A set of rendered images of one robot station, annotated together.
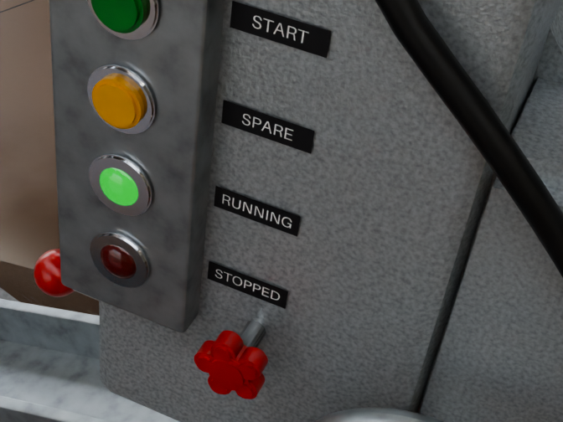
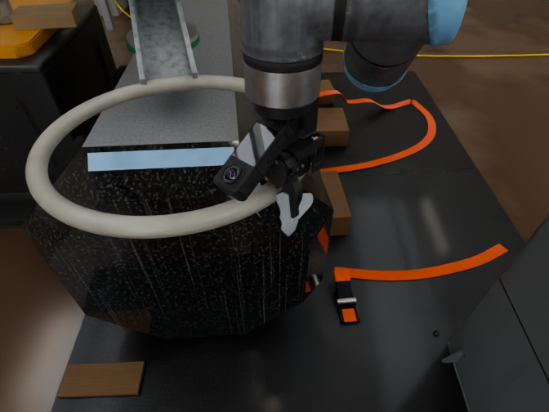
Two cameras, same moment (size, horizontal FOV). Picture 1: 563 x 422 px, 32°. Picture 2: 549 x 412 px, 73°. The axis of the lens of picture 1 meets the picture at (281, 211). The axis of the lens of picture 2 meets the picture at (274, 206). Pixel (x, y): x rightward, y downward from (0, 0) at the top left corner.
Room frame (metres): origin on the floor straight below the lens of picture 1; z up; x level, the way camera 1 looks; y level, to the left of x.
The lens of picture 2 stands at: (0.84, 1.14, 1.27)
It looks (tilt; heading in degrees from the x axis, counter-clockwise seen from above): 46 degrees down; 236
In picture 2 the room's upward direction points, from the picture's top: straight up
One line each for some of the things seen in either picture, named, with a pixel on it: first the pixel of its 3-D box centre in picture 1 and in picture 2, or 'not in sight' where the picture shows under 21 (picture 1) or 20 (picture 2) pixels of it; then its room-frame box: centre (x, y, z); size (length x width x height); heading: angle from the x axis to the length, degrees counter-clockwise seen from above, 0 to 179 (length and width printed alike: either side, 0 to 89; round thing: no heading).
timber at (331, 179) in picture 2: not in sight; (329, 202); (-0.03, 0.29, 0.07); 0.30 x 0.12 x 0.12; 61
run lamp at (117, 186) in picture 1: (121, 184); not in sight; (0.38, 0.08, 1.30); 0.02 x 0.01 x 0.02; 72
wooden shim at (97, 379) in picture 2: not in sight; (102, 378); (1.06, 0.47, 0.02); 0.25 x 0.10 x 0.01; 148
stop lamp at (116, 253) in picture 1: (120, 259); not in sight; (0.38, 0.08, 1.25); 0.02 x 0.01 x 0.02; 72
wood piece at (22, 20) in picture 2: not in sight; (46, 16); (0.73, -0.47, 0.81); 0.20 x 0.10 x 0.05; 156
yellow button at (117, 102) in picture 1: (120, 100); not in sight; (0.37, 0.08, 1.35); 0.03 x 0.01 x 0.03; 72
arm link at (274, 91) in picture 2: not in sight; (280, 78); (0.60, 0.80, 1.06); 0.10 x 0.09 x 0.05; 102
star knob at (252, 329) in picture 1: (240, 347); not in sight; (0.35, 0.01, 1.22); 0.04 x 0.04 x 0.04; 72
